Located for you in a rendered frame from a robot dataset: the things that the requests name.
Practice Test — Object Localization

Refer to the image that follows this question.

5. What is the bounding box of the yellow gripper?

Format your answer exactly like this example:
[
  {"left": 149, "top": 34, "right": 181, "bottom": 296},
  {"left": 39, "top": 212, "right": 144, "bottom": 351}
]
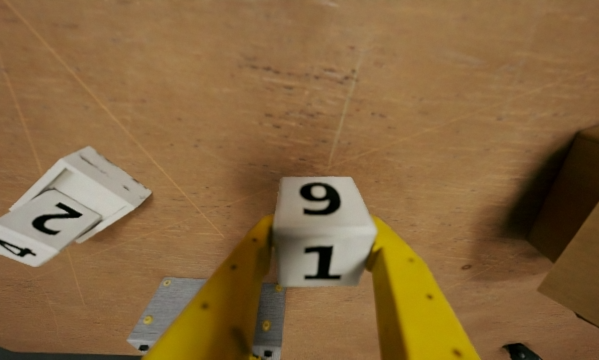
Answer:
[{"left": 141, "top": 214, "right": 481, "bottom": 360}]

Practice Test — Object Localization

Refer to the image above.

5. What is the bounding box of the open brown cardboard box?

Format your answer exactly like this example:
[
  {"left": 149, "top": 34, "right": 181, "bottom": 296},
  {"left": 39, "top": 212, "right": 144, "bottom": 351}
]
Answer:
[{"left": 526, "top": 126, "right": 599, "bottom": 328}]

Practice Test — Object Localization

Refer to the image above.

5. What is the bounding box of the white cube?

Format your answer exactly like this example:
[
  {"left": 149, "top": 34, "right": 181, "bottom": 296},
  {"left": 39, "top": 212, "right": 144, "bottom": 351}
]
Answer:
[
  {"left": 0, "top": 189, "right": 101, "bottom": 267},
  {"left": 272, "top": 177, "right": 377, "bottom": 287}
]

